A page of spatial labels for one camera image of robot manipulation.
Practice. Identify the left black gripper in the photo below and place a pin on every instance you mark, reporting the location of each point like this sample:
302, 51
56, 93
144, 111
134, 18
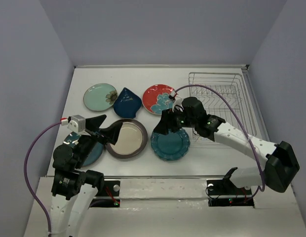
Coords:
111, 133

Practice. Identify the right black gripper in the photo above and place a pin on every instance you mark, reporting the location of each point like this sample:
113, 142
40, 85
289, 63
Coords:
167, 122

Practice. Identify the teal scalloped plate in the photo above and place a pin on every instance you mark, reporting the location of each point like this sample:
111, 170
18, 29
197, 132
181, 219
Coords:
170, 147

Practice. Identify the blue speckled round plate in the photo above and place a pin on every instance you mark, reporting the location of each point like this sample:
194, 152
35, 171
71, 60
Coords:
95, 153

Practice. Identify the red and teal plate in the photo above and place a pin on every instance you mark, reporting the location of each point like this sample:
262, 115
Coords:
155, 99

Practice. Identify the light green flower plate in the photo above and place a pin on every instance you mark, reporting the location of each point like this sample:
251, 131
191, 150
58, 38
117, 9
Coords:
100, 97

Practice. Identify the cream plate with grey rim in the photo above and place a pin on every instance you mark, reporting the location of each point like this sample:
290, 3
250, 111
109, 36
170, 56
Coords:
132, 139

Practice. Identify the dark blue teardrop plate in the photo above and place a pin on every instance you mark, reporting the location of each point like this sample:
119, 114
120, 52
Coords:
127, 104

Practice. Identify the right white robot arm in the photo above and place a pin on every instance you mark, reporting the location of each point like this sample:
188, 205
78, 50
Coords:
277, 164

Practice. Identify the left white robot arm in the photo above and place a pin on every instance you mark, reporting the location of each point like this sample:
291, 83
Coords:
73, 189

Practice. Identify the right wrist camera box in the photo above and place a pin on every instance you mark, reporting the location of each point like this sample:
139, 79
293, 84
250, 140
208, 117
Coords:
177, 101

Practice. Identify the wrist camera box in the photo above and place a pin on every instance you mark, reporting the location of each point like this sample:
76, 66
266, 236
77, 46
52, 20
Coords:
177, 101
77, 124

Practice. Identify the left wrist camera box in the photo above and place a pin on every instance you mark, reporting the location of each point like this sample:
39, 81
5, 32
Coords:
77, 124

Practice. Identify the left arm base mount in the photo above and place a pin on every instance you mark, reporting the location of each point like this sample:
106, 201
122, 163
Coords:
108, 197

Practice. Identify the metal wire dish rack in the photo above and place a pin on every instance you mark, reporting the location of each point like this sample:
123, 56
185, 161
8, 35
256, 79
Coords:
225, 95

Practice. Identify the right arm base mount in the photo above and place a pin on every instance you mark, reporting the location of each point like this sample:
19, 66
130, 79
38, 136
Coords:
223, 193

